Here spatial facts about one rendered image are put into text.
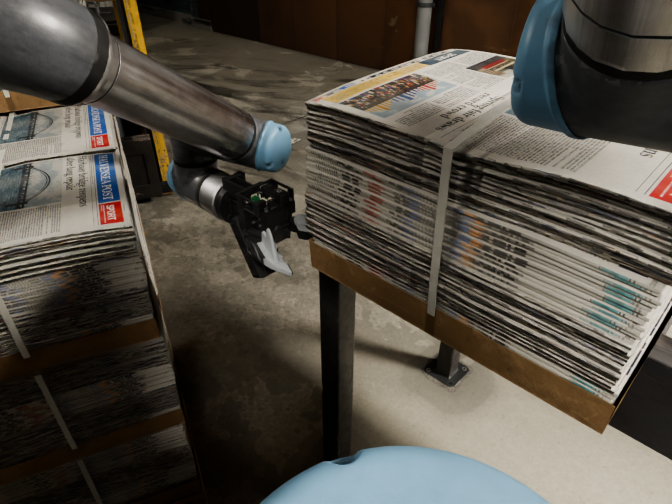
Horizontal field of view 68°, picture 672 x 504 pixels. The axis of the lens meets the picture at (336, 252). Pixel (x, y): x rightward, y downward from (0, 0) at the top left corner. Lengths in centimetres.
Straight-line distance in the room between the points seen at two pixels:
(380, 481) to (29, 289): 70
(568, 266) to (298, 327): 138
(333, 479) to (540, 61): 22
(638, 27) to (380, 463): 18
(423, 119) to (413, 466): 38
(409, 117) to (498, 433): 116
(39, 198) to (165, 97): 34
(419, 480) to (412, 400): 137
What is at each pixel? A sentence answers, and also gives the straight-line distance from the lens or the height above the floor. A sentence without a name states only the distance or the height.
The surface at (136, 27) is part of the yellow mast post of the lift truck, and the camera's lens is 240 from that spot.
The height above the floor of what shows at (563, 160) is 103.
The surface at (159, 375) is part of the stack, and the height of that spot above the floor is 52.
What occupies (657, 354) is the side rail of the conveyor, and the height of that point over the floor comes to 80.
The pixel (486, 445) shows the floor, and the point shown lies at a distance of 149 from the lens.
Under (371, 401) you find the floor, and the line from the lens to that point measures 153.
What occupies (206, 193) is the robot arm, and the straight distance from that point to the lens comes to 84.
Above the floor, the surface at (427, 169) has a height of 99.
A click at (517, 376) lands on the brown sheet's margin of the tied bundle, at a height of 81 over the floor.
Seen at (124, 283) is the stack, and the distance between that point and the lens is 81.
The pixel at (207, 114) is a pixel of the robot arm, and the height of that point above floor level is 98.
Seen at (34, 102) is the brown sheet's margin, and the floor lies 85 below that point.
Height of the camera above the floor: 119
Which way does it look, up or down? 34 degrees down
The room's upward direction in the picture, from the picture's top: straight up
